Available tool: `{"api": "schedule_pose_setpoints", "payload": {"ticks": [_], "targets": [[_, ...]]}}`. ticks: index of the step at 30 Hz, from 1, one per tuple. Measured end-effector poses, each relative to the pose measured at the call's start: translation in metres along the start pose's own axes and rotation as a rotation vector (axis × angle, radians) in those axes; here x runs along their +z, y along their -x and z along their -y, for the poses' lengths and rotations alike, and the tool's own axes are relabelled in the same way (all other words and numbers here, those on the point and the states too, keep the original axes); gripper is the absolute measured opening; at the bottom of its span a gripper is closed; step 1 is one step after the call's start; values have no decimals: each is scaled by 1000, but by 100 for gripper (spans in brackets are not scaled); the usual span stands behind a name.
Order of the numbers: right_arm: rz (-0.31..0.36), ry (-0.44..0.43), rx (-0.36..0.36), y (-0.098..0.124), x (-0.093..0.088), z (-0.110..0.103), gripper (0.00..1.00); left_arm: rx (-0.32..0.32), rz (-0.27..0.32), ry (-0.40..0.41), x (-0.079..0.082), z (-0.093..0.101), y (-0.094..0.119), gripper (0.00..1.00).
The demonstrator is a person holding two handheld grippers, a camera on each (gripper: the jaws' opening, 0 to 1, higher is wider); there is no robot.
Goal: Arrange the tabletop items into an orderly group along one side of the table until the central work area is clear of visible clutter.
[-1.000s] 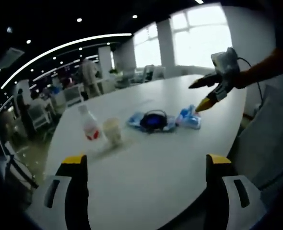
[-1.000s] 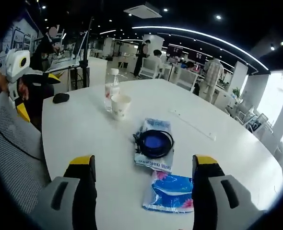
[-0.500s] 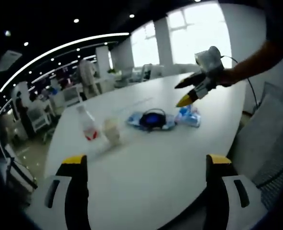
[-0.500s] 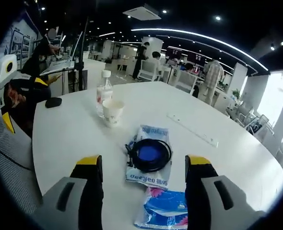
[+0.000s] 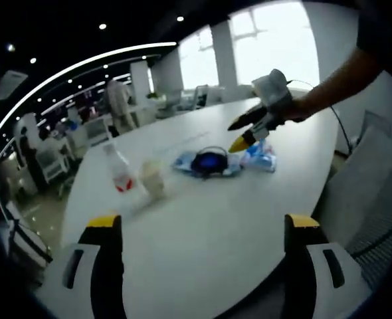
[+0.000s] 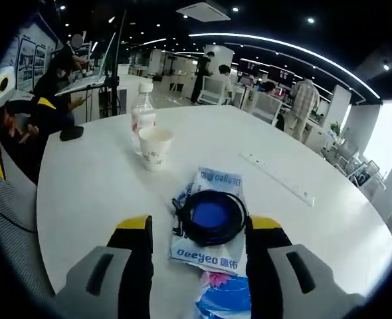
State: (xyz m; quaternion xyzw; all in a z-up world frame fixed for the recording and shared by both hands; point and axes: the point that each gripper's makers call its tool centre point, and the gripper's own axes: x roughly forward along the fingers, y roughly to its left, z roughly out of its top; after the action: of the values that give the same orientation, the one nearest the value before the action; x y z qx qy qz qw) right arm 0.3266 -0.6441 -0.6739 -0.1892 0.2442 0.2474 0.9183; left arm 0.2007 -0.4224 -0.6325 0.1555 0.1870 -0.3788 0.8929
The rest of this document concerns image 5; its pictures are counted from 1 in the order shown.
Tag white background office chair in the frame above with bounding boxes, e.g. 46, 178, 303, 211
193, 84, 217, 109

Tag white paper cup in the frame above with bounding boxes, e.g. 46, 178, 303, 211
139, 159, 167, 201

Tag white pillar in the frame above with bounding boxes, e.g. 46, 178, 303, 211
211, 20, 239, 104

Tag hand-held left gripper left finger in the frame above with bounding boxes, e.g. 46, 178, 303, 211
45, 214, 128, 319

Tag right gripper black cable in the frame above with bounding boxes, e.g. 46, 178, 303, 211
288, 78, 357, 154

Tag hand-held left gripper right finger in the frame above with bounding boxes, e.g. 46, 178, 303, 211
284, 213, 372, 319

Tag ceiling air conditioner unit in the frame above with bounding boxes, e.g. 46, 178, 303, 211
0, 69, 29, 101

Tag blue bowl black rim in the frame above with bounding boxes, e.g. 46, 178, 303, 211
190, 146, 231, 181

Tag grey mesh office chair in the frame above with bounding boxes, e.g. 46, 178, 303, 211
311, 110, 392, 294

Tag white table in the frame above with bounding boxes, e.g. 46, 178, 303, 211
61, 98, 340, 319

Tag curved ceiling light strip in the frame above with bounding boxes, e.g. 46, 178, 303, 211
0, 41, 178, 131

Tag clear plastic water bottle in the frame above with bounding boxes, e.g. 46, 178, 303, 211
102, 143, 143, 204

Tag blue tissue pack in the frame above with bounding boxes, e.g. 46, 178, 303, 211
240, 138, 278, 173

